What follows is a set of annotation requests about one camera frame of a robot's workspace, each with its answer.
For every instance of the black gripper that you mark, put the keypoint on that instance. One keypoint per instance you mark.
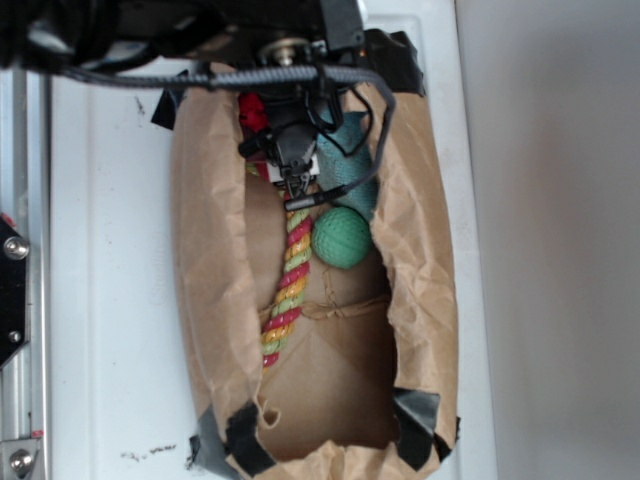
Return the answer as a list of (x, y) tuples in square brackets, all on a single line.
[(283, 150)]

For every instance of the red paper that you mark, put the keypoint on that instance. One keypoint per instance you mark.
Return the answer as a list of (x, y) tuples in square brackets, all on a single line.
[(251, 112)]

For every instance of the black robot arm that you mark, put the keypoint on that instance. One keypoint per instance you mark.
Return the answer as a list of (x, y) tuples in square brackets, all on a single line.
[(289, 62)]

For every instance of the light blue towel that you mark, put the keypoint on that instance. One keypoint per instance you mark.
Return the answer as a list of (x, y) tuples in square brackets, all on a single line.
[(337, 170)]

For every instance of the green rubber ball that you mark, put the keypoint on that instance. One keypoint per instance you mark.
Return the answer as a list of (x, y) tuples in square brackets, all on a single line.
[(341, 238)]

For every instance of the brown paper bag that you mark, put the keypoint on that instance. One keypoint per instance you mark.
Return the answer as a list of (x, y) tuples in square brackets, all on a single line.
[(367, 386)]

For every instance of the white plastic tray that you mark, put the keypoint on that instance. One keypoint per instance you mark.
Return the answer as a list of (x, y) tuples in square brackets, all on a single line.
[(121, 406)]

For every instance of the aluminium frame rail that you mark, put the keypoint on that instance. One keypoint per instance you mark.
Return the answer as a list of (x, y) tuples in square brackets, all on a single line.
[(25, 197)]

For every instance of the black metal bracket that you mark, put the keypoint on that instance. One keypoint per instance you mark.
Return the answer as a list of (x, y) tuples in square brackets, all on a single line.
[(15, 251)]

